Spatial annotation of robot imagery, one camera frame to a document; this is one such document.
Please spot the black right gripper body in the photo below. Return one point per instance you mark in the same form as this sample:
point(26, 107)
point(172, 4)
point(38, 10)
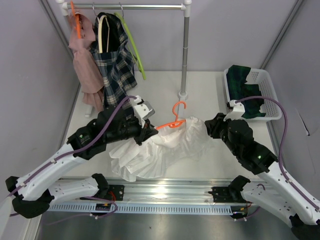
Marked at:
point(220, 129)

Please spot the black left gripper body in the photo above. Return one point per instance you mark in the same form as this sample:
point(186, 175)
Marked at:
point(130, 129)

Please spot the orange plastic hanger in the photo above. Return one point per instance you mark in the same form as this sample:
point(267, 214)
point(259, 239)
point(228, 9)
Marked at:
point(177, 121)

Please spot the white pleated skirt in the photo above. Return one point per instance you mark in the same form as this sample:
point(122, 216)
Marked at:
point(151, 159)

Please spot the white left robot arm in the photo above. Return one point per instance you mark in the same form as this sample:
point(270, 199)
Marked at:
point(34, 193)

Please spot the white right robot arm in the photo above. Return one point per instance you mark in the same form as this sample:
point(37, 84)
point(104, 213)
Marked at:
point(293, 204)

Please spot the dark green plaid skirt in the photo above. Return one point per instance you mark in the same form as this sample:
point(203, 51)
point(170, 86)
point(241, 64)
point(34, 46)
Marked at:
point(238, 89)

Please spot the green plastic hanger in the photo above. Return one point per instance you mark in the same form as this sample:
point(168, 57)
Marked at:
point(132, 46)

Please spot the navy plaid skirt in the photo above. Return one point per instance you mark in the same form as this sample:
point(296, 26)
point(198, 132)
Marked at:
point(117, 65)

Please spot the pink skirt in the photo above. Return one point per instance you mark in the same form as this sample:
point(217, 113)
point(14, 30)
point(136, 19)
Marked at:
point(87, 71)

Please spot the cream hanger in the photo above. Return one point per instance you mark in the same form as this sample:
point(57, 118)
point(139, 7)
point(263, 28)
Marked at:
point(103, 34)

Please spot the orange hanger with pink skirt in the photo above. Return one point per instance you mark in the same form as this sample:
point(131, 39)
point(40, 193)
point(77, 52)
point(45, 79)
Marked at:
point(76, 16)

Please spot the white plastic basket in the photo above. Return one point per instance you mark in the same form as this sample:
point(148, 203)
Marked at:
point(263, 80)

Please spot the silver clothes rack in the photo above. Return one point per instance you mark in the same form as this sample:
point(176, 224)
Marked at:
point(185, 7)

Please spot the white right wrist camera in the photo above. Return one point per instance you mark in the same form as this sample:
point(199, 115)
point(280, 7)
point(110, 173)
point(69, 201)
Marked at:
point(236, 111)

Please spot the aluminium mounting rail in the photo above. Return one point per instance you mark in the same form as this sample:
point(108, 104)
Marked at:
point(168, 191)

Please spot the white slotted cable duct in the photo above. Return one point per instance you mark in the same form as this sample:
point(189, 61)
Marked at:
point(142, 208)

